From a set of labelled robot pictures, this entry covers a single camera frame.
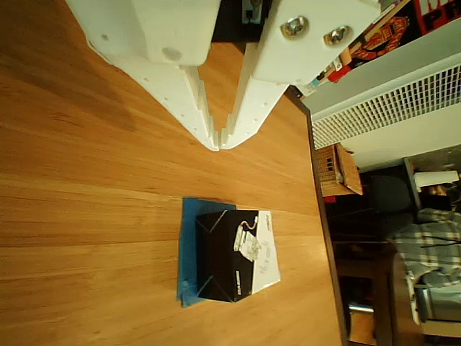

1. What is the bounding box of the brown wicker basket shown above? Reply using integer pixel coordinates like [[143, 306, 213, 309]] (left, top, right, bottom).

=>
[[314, 142, 363, 198]]

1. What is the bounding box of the orange black printed box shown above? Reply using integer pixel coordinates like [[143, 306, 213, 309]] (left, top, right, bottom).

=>
[[349, 5, 423, 69]]

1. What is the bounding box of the blue paper target sheet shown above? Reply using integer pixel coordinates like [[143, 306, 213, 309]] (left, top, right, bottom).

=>
[[174, 196, 238, 309]]

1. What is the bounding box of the black white servo box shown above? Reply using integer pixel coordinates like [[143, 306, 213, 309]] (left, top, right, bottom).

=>
[[194, 209, 282, 305]]

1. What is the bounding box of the dark grey chair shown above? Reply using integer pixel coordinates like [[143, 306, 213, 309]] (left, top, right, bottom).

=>
[[366, 174, 416, 218]]

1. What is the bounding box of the red black printed box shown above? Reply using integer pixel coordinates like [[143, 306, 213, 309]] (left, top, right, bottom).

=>
[[413, 0, 461, 37]]

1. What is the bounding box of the grey plaid blanket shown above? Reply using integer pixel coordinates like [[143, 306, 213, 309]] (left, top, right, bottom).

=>
[[385, 207, 461, 289]]

